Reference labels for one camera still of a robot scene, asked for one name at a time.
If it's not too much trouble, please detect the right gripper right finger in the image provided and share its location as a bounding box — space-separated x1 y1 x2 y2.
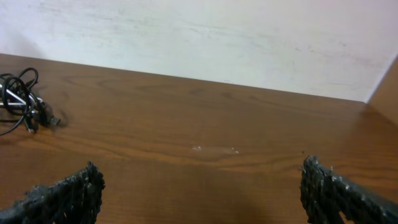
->
300 156 397 224

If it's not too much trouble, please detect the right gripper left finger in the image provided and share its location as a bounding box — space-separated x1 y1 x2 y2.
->
1 162 105 224

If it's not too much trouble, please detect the white usb cable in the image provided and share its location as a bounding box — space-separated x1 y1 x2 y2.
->
0 83 43 108

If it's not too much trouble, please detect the black usb cable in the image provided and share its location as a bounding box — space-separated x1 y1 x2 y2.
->
0 67 62 136

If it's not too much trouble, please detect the clear tape piece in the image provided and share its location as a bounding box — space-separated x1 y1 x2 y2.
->
192 146 239 154

